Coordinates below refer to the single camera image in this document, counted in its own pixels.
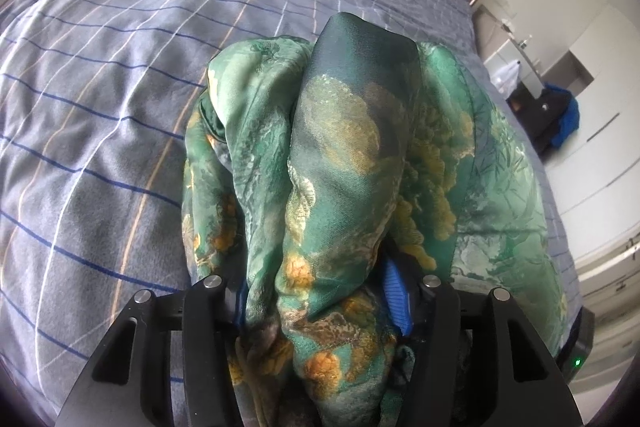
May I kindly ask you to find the white bedside table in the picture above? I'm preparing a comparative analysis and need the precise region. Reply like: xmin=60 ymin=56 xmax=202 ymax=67
xmin=472 ymin=4 xmax=546 ymax=98

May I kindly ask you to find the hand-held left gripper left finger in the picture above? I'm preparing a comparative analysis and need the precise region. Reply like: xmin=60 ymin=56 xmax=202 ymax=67
xmin=59 ymin=274 xmax=246 ymax=427

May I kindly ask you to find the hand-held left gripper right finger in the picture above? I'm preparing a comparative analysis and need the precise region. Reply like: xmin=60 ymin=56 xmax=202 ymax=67
xmin=382 ymin=257 xmax=576 ymax=427

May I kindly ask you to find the blue and black bag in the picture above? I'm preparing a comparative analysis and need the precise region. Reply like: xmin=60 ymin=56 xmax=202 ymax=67
xmin=510 ymin=82 xmax=581 ymax=155

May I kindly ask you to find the white wardrobe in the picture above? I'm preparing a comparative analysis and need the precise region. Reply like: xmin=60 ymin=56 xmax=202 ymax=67
xmin=540 ymin=2 xmax=640 ymax=218

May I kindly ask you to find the grey checked duvet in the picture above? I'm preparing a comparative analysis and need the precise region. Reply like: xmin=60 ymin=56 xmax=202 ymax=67
xmin=0 ymin=0 xmax=583 ymax=413

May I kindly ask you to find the green floral satin garment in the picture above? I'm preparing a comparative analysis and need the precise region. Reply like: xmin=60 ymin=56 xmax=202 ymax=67
xmin=181 ymin=12 xmax=568 ymax=427

